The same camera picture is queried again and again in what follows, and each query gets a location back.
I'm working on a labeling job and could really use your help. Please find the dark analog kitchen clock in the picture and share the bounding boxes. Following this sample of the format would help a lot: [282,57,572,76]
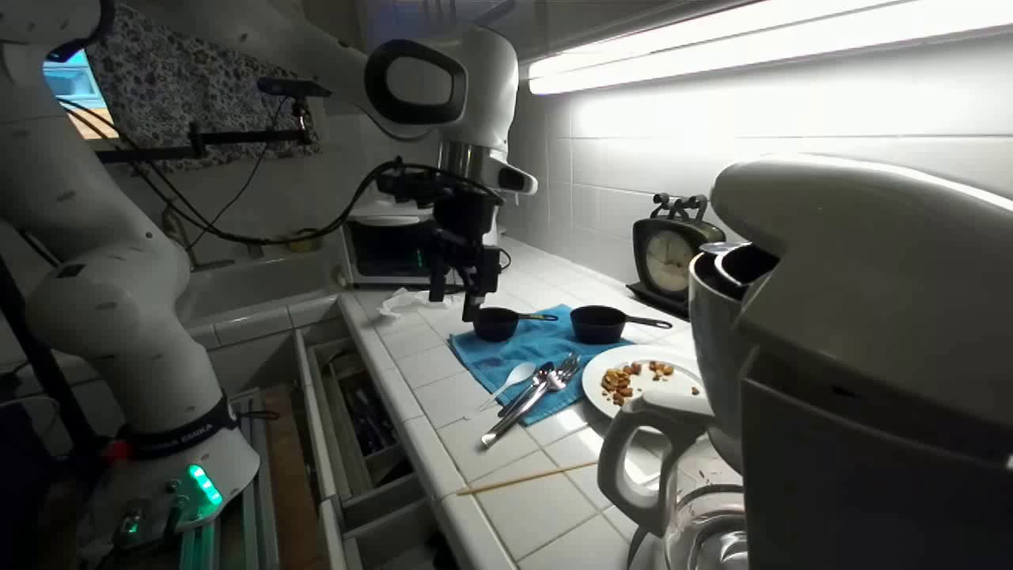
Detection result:
[630,190,728,314]

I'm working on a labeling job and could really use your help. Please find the white coffee maker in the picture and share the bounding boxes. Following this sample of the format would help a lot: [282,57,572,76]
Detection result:
[686,157,1013,570]

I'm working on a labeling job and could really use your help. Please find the thin wooden stick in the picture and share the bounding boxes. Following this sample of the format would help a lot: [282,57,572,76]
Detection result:
[452,459,601,502]

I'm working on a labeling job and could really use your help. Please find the white sink basin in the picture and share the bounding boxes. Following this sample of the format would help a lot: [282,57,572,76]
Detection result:
[171,246,346,328]

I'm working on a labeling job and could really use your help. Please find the silver metal fork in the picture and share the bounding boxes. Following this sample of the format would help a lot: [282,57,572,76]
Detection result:
[478,373,568,451]
[526,354,583,421]

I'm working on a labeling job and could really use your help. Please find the small black pot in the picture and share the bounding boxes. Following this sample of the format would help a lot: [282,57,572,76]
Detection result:
[568,302,675,345]
[469,304,560,345]

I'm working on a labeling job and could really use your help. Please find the open white drawer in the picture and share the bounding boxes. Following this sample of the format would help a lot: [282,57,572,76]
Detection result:
[296,325,438,570]

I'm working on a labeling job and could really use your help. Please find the glass coffee carafe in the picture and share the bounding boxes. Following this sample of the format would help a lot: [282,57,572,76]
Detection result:
[595,392,753,570]

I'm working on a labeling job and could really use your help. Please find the crumpled white paper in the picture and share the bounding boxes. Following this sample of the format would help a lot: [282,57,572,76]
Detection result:
[374,285,438,325]

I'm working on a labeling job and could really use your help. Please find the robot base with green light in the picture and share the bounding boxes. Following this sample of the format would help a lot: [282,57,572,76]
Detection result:
[77,416,262,570]

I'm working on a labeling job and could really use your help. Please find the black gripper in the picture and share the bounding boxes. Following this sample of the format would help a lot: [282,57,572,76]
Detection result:
[424,170,506,325]

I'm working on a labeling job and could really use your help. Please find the under-cabinet light strip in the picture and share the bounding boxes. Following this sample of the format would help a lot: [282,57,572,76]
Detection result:
[526,0,1013,99]

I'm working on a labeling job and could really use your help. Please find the speckled granite panel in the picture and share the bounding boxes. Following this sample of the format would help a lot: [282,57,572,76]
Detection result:
[90,4,321,161]

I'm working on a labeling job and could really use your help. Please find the brown food pieces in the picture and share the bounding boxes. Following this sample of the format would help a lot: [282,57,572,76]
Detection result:
[599,359,677,408]

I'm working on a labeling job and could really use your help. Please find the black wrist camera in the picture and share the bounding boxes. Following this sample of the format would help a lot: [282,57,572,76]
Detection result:
[374,157,456,213]

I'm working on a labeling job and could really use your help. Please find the blue cloth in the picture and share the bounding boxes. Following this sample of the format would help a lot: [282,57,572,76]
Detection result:
[448,304,636,427]

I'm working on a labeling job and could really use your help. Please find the white plate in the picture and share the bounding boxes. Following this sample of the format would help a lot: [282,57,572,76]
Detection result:
[581,343,708,421]

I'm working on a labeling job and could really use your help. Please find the computer monitor screen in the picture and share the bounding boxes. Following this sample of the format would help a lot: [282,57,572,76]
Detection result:
[40,43,115,143]

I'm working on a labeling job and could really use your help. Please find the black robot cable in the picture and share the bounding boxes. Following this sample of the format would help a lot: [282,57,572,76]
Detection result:
[60,99,408,257]

